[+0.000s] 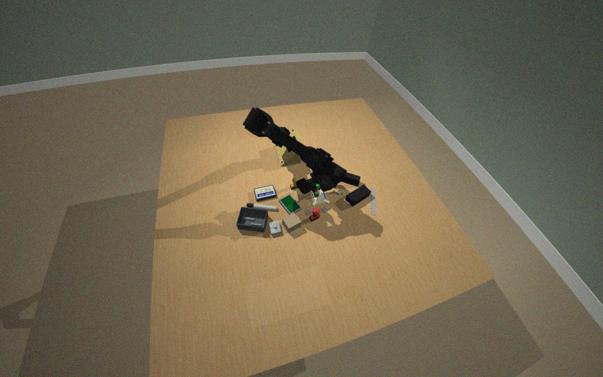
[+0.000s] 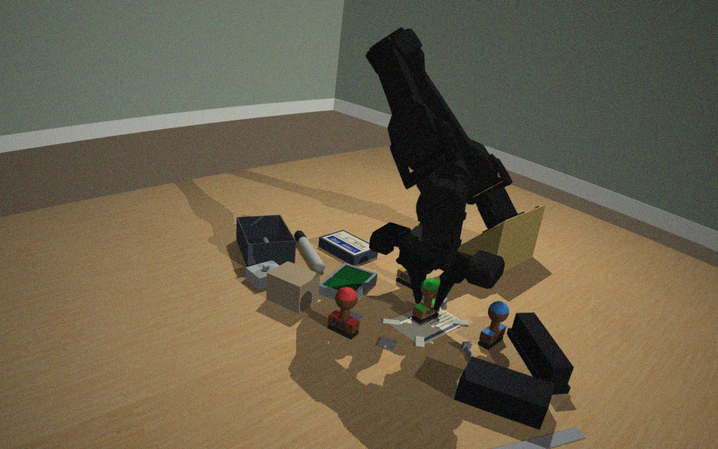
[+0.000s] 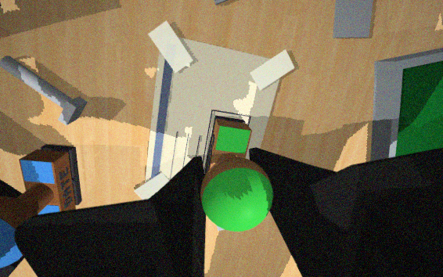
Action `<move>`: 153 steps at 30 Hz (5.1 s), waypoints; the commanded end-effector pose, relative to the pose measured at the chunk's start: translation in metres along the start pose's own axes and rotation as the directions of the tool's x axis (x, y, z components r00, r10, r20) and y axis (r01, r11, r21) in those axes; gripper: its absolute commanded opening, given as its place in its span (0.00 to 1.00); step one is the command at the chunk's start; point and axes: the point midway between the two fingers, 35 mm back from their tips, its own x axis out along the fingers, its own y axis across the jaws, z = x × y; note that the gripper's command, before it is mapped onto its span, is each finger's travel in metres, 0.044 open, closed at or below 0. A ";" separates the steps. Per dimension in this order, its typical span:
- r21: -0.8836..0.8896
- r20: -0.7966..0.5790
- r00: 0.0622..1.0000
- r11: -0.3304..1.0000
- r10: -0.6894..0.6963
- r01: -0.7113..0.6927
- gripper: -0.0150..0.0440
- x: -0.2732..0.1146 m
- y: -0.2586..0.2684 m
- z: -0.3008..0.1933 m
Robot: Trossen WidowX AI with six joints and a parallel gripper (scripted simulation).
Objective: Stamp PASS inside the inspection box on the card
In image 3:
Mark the light grey square block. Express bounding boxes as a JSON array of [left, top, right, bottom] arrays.
[[214, 0, 228, 5], [333, 0, 373, 38]]

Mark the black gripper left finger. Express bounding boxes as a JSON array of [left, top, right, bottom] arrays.
[[14, 156, 206, 277]]

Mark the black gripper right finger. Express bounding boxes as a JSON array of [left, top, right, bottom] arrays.
[[249, 148, 443, 277]]

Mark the green ink pad in grey tray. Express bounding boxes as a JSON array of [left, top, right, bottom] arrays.
[[370, 48, 443, 161]]

